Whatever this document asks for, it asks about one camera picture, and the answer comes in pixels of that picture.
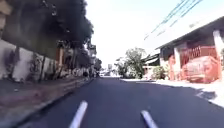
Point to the brown pavement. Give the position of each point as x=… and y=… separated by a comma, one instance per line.
x=30, y=96

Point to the robot's own part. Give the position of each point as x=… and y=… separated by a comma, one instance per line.
x=78, y=115
x=149, y=119

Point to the dark asphalt road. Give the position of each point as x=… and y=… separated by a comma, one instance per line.
x=113, y=96

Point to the pale boundary wall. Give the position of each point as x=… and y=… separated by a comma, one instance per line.
x=23, y=63

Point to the large dark tree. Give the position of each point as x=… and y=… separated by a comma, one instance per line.
x=60, y=23

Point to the building with red gate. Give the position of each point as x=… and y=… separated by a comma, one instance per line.
x=200, y=40

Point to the group of green trees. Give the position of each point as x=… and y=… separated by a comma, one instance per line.
x=135, y=61

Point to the green bush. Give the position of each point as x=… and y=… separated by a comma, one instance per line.
x=159, y=72

